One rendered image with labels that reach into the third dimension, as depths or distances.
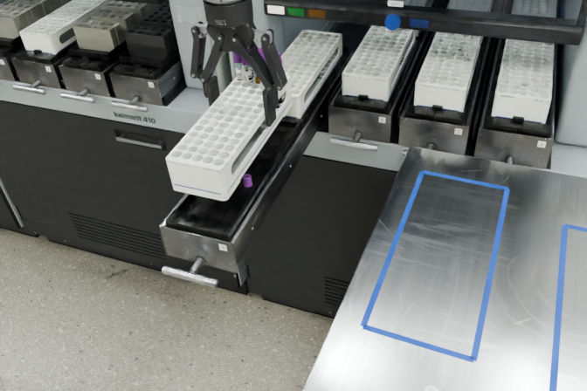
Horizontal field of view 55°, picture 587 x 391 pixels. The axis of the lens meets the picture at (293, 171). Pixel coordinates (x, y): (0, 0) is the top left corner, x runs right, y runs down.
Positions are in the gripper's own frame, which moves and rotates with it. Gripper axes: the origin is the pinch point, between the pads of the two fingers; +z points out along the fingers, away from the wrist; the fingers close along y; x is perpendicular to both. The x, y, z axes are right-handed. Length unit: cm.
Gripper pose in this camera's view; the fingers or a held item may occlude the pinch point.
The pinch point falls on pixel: (242, 107)
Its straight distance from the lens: 100.3
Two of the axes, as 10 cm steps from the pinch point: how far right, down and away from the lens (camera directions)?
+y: 9.3, 1.8, -3.1
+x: 3.5, -6.0, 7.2
